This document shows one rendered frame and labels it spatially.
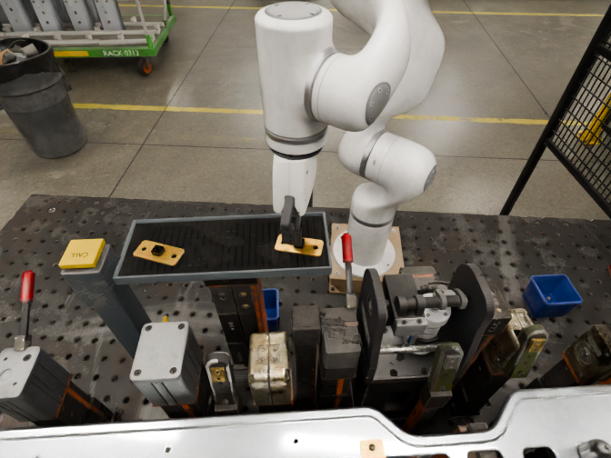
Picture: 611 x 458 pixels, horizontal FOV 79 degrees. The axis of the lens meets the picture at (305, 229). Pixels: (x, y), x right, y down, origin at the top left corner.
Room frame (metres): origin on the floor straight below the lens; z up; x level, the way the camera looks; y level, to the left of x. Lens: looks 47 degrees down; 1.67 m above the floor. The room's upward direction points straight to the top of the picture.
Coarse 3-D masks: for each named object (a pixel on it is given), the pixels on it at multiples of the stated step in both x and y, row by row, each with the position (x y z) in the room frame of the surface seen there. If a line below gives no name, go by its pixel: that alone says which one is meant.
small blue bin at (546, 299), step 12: (540, 276) 0.64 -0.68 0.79; (552, 276) 0.65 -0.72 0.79; (564, 276) 0.65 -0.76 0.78; (528, 288) 0.63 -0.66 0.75; (540, 288) 0.64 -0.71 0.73; (552, 288) 0.64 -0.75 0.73; (564, 288) 0.62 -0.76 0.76; (528, 300) 0.60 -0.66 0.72; (540, 300) 0.57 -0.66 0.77; (552, 300) 0.62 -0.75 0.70; (564, 300) 0.60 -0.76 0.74; (576, 300) 0.57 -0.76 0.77; (540, 312) 0.55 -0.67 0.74; (552, 312) 0.56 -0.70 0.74; (564, 312) 0.56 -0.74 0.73
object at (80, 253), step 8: (72, 240) 0.45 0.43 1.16; (80, 240) 0.45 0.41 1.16; (88, 240) 0.45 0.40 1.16; (96, 240) 0.45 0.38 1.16; (104, 240) 0.46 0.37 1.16; (72, 248) 0.44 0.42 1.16; (80, 248) 0.44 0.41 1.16; (88, 248) 0.44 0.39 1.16; (96, 248) 0.44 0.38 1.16; (64, 256) 0.42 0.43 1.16; (72, 256) 0.42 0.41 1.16; (80, 256) 0.42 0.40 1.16; (88, 256) 0.42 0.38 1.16; (96, 256) 0.42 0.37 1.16; (64, 264) 0.40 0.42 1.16; (72, 264) 0.40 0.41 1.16; (80, 264) 0.40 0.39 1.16; (88, 264) 0.40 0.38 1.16
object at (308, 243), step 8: (280, 240) 0.45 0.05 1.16; (304, 240) 0.44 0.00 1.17; (312, 240) 0.45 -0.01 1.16; (320, 240) 0.45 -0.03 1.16; (280, 248) 0.43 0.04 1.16; (288, 248) 0.43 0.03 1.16; (296, 248) 0.43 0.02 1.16; (304, 248) 0.43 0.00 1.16; (312, 248) 0.43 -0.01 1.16; (320, 248) 0.43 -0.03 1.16
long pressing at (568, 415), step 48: (0, 432) 0.18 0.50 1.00; (48, 432) 0.18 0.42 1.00; (96, 432) 0.18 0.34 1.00; (144, 432) 0.18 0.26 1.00; (192, 432) 0.18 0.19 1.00; (240, 432) 0.18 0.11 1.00; (288, 432) 0.18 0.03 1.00; (336, 432) 0.18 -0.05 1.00; (384, 432) 0.18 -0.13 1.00; (480, 432) 0.18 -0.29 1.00; (528, 432) 0.18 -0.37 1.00; (576, 432) 0.18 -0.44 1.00
